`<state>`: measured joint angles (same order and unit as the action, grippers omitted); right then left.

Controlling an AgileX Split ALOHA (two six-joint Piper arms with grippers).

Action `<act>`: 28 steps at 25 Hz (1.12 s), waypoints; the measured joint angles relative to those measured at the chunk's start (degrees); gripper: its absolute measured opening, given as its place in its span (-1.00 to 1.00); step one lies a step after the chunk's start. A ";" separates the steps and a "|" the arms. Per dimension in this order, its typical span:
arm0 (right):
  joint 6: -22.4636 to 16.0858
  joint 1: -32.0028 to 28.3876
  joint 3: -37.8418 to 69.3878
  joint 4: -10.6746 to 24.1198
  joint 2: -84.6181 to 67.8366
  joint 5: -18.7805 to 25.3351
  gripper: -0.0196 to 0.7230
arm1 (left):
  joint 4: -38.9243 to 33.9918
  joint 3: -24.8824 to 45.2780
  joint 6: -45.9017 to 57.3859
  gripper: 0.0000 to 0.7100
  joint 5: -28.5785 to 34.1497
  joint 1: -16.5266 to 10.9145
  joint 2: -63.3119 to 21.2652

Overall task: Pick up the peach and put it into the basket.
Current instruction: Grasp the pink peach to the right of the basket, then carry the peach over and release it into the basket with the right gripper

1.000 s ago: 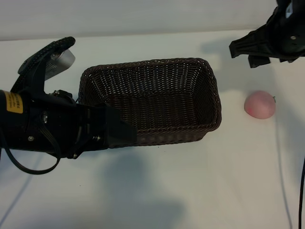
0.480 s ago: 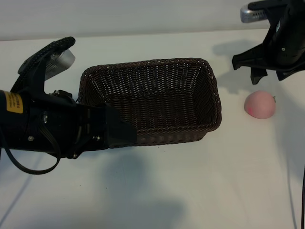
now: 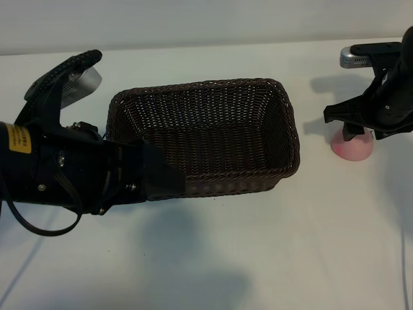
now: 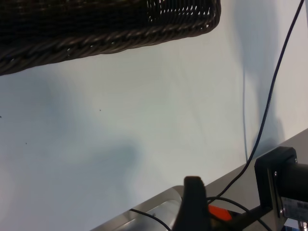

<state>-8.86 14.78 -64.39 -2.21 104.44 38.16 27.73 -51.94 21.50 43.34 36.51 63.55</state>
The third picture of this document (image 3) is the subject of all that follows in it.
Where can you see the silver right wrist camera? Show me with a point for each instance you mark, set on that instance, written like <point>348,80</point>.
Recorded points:
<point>350,58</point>

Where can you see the pink peach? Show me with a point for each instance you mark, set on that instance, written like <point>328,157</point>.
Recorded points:
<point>351,150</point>

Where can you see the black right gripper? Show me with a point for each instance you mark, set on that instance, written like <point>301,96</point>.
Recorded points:
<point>355,111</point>

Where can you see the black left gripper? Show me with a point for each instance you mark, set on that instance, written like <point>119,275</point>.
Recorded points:
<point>126,171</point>

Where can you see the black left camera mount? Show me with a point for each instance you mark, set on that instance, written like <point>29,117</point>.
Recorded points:
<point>48,93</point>

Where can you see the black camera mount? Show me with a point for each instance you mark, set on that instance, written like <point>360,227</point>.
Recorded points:
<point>48,93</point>
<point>374,50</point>

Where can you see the brown wicker basket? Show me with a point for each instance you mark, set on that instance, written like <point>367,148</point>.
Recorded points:
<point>209,139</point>

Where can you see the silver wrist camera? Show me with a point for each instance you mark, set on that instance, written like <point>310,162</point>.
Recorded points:
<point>350,58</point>
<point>87,82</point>

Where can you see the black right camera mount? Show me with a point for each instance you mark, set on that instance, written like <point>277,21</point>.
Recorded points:
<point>374,50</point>

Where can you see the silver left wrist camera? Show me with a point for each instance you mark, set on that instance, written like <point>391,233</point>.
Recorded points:
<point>87,82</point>

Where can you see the yellow warning label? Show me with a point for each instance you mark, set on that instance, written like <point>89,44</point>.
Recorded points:
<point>19,139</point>

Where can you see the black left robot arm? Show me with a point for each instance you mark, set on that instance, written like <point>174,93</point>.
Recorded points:
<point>32,168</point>

